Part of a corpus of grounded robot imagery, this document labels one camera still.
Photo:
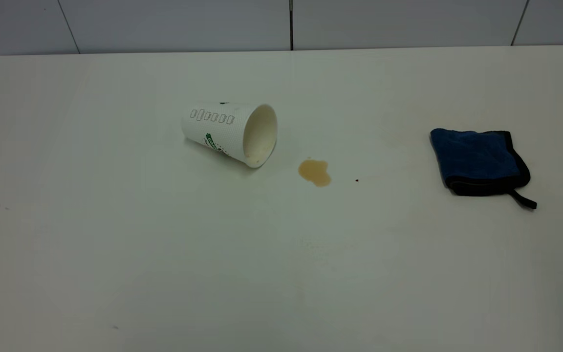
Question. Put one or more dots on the blue cloth with black edging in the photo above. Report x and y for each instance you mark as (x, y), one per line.
(477, 159)

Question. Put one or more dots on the white paper coffee cup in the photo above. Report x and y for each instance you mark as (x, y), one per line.
(223, 131)

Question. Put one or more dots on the brown coffee spill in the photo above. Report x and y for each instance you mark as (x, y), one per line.
(314, 172)

